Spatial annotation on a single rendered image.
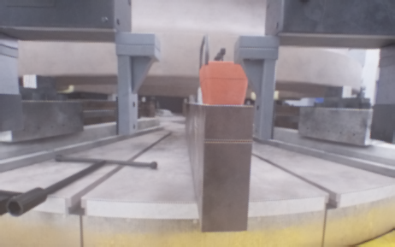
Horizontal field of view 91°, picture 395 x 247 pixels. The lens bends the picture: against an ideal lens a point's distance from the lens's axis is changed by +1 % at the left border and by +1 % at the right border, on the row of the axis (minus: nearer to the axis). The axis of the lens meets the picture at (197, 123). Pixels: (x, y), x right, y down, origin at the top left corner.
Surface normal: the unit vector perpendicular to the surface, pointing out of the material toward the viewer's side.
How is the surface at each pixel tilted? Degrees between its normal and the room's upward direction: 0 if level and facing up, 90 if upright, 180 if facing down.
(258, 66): 90
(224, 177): 90
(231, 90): 97
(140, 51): 90
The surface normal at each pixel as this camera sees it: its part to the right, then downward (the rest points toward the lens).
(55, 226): -0.12, 0.11
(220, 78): 0.08, 0.25
